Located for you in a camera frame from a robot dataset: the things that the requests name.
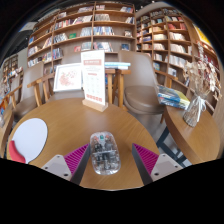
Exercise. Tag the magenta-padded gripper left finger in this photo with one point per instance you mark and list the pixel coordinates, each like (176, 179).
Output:
(77, 159)

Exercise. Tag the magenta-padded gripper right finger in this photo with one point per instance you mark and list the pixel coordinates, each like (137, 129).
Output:
(146, 159)

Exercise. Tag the transparent computer mouse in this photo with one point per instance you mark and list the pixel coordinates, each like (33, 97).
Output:
(105, 153)

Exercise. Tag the white mouse pad, red wrist rest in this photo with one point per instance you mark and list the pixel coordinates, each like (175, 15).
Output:
(31, 136)

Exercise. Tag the brown padded wooden armchair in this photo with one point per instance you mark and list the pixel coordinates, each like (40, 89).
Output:
(140, 96)
(71, 58)
(31, 80)

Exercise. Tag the glass vase, beige dried flowers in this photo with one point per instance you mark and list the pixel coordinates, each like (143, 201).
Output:
(193, 113)

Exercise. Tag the stack of colourful books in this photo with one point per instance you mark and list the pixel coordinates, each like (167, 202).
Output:
(173, 97)

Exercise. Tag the white sign stand, wooden base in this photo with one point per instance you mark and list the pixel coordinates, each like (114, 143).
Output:
(94, 80)

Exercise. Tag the white framed red floral picture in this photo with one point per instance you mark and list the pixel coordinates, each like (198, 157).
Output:
(67, 77)

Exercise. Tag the pale blue book stack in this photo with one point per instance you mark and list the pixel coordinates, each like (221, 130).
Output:
(117, 65)

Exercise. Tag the distant small wooden bookshelf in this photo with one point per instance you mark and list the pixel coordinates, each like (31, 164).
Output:
(11, 66)

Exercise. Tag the curved wooden bookshelf unit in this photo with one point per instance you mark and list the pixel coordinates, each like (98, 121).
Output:
(173, 46)

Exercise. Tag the wide wooden bookshelf unit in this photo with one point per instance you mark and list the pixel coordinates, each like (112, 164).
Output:
(66, 36)

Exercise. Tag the white hanging ceiling sign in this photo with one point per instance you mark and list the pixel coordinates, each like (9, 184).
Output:
(28, 26)

